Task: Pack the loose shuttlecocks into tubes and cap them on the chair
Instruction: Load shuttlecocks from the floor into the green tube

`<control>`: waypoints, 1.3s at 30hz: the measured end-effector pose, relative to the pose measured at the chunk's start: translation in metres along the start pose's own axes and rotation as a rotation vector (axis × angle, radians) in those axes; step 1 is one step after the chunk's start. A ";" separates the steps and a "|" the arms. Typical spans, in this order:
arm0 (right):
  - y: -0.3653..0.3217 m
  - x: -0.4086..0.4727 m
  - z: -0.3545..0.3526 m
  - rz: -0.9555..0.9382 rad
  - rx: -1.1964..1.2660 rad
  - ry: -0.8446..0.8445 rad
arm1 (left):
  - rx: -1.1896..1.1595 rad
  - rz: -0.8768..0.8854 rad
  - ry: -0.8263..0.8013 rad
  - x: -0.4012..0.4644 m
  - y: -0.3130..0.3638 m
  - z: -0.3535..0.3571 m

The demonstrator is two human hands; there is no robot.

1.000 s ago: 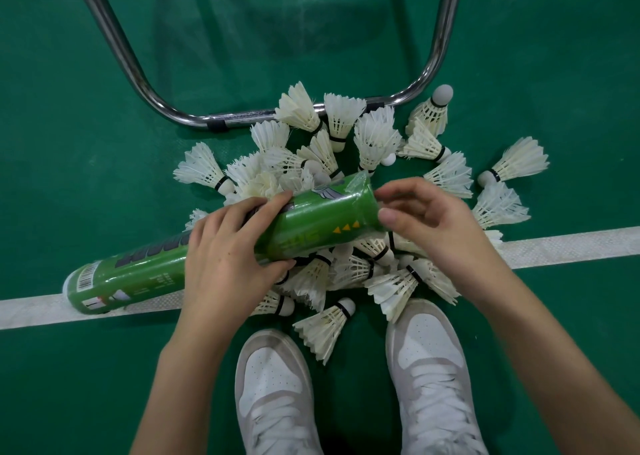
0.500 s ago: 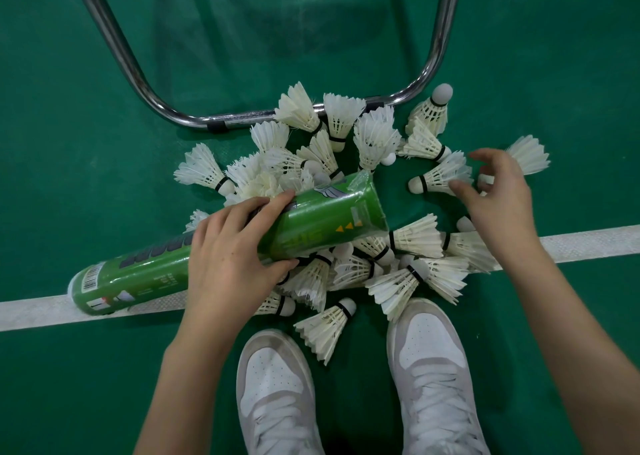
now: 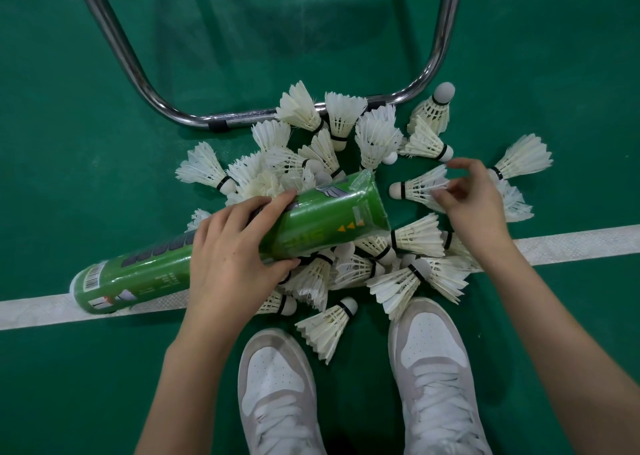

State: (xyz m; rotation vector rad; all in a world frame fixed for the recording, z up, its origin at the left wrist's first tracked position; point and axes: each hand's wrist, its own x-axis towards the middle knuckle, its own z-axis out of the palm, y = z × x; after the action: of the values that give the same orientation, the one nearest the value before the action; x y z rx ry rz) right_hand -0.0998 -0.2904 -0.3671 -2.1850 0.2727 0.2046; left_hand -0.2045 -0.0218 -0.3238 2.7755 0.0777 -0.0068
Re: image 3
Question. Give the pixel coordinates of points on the person's right hand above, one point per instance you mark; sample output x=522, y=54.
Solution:
x=480, y=210

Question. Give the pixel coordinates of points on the person's left hand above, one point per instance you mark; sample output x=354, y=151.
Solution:
x=225, y=270

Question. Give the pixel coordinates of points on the single feather shuttlecock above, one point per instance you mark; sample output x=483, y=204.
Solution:
x=420, y=187

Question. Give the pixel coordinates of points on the bright green glossy shuttlecock tube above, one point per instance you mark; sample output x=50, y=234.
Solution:
x=140, y=280

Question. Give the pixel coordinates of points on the pile of white shuttlecocks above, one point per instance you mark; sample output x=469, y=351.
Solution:
x=300, y=107

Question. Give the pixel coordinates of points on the black chair with chrome frame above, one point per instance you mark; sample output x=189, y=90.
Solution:
x=446, y=20

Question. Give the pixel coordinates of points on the person's left forearm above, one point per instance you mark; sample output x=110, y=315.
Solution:
x=182, y=399

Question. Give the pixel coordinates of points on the person's right forearm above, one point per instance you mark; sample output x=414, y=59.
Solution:
x=575, y=360

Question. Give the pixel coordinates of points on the person's left shoe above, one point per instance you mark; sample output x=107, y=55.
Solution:
x=275, y=384

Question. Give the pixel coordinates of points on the person's shoe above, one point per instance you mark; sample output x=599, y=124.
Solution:
x=435, y=360
x=275, y=384

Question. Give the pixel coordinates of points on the person's right shoe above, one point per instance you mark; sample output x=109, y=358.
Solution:
x=435, y=360

